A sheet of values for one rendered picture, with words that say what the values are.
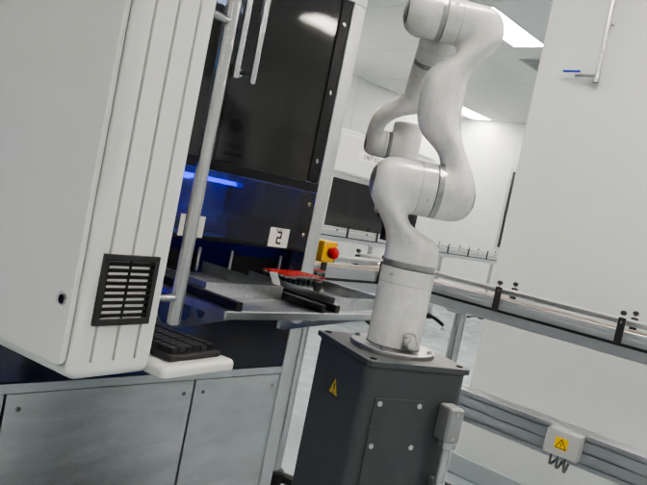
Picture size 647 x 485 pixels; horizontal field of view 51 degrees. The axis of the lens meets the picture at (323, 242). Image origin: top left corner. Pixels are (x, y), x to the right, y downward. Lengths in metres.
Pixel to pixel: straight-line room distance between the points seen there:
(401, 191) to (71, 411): 0.98
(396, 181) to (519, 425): 1.45
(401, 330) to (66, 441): 0.89
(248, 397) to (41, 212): 1.21
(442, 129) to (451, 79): 0.11
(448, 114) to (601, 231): 1.77
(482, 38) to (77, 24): 0.86
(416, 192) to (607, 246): 1.81
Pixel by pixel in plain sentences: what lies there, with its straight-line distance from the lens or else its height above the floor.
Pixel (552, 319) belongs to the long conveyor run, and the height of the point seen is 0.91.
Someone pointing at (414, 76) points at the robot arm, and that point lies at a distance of 1.83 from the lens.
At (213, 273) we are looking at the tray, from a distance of 2.01.
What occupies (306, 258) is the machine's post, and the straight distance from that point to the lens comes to 2.24.
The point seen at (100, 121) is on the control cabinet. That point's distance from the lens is 1.10.
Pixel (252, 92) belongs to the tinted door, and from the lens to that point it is 2.01.
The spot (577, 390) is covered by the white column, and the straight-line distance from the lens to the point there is 3.23.
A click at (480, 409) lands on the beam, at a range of 2.76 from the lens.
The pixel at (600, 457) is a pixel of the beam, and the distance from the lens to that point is 2.62.
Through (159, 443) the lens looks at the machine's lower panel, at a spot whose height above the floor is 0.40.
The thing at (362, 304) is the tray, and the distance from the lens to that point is 1.89.
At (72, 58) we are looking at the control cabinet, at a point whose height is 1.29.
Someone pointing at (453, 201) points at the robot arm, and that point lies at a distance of 1.49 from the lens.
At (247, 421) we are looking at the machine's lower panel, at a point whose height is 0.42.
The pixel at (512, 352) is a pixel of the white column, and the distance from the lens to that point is 3.33.
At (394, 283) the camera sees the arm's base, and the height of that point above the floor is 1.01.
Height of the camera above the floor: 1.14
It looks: 3 degrees down
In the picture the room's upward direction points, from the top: 11 degrees clockwise
